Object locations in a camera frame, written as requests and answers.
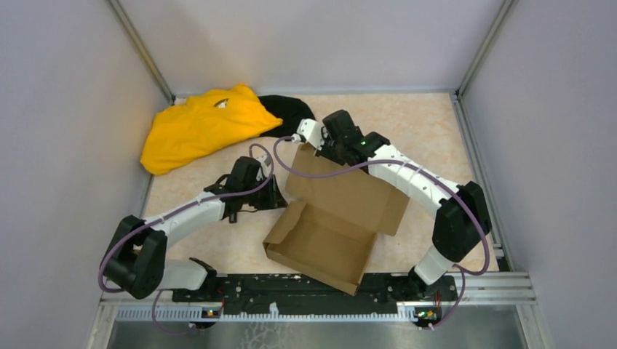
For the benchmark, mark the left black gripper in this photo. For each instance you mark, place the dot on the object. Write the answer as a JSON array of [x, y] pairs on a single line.
[[275, 198]]

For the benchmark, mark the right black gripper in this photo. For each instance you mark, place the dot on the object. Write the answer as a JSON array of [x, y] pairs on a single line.
[[323, 152]]

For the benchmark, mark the brown cardboard box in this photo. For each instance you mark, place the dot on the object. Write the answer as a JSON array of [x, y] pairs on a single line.
[[328, 230]]

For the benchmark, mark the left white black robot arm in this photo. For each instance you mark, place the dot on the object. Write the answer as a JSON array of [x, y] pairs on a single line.
[[136, 260]]

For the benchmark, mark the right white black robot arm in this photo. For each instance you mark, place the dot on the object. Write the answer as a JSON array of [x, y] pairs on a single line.
[[461, 218]]

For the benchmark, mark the black cloth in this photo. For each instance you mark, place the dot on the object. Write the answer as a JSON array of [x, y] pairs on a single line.
[[289, 109]]

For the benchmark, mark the yellow shirt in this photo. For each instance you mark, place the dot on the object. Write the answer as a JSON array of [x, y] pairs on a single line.
[[203, 125]]

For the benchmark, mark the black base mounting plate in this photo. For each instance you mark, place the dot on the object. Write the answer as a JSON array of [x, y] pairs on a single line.
[[298, 295]]

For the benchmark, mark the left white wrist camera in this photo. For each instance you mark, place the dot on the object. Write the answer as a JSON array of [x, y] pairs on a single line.
[[265, 166]]

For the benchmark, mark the aluminium frame rail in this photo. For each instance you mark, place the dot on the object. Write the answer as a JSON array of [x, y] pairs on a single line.
[[491, 289]]

